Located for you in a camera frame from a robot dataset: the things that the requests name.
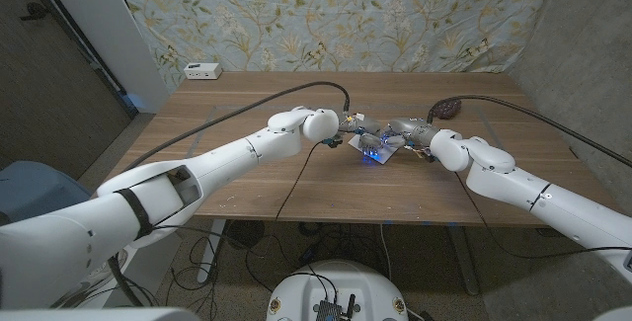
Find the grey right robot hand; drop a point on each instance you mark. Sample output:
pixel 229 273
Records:
pixel 415 131

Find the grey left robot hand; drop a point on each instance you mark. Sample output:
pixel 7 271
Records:
pixel 369 128

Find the white paper sheet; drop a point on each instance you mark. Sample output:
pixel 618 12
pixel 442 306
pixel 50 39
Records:
pixel 387 155

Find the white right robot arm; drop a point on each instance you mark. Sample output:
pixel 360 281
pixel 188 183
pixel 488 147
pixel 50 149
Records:
pixel 498 173

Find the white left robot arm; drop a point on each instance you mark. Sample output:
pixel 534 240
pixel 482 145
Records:
pixel 222 158

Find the purple toy grapes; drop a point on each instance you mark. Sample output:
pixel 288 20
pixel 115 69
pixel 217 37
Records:
pixel 449 109

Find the floral printed backdrop cloth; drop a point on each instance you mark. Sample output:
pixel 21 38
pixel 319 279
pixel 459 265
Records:
pixel 345 15

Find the grey table leg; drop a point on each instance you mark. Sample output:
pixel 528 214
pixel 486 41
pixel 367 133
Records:
pixel 464 262

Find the black round fan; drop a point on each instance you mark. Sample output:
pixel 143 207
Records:
pixel 245 234

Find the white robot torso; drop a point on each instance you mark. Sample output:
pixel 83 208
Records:
pixel 306 291

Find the white power strip box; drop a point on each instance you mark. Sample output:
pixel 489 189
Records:
pixel 202 70

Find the black antenna stub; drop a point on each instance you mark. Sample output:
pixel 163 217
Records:
pixel 350 306

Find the grey finned torso module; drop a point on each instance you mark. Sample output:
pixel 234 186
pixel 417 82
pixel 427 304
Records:
pixel 327 311

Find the white table leg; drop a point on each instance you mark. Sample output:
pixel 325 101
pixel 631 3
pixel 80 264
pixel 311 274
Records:
pixel 213 247

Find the white cabinet panel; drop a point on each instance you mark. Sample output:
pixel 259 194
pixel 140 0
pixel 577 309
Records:
pixel 108 29

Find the blue plastic bin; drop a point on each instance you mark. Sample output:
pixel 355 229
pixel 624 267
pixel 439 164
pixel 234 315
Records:
pixel 29 187

